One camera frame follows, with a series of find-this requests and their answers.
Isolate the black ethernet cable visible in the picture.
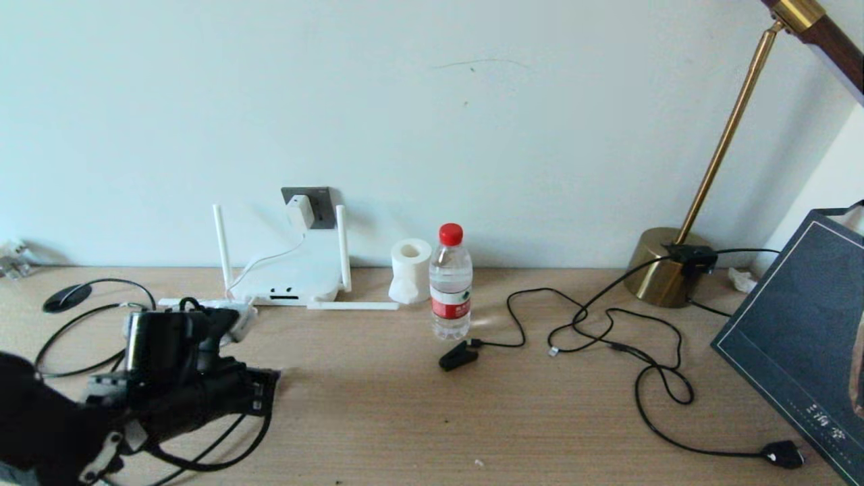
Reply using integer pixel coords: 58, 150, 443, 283
35, 279, 281, 486

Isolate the white router with antennas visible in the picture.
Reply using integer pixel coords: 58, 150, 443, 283
157, 205, 400, 311

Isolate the black round desk grommet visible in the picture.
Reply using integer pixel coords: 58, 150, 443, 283
43, 283, 93, 313

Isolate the white toilet paper roll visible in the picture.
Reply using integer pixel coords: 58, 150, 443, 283
388, 238, 433, 305

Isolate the water bottle with red cap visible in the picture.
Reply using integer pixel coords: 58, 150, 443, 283
429, 223, 473, 340

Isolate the clear plastic object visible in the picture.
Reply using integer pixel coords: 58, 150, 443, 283
0, 240, 33, 279

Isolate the brass desk lamp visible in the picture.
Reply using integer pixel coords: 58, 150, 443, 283
623, 0, 864, 309

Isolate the black inline adapter box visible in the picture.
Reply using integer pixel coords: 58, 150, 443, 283
663, 244, 718, 277

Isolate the dark teal gift bag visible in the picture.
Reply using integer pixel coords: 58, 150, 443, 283
710, 200, 864, 486

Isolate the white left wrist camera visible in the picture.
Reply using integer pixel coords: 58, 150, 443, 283
202, 305, 259, 346

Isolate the grey wall socket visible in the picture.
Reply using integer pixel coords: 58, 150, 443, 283
281, 187, 337, 230

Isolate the black clip charger with cable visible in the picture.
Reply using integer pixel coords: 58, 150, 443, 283
439, 288, 588, 372

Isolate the black cable with silver connector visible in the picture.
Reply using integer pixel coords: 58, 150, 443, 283
547, 255, 672, 356

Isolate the black power cord with plug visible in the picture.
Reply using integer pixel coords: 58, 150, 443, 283
572, 307, 805, 470

